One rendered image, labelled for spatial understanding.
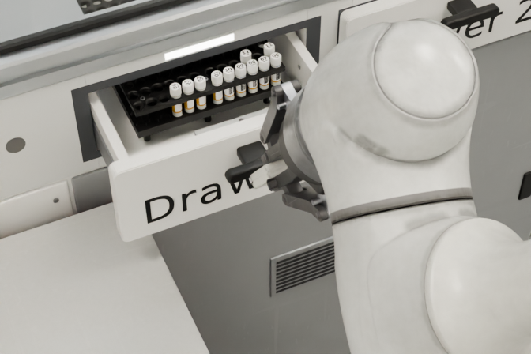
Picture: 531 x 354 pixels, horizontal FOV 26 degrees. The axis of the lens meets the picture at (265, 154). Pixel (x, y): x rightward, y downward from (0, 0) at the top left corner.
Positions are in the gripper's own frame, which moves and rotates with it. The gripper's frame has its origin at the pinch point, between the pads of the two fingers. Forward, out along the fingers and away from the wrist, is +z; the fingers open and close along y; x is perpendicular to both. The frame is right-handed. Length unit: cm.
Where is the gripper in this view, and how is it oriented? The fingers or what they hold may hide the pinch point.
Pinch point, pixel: (273, 172)
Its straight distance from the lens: 113.2
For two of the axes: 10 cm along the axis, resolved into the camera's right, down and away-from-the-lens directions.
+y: -3.3, -9.4, 0.8
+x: -9.1, 3.0, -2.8
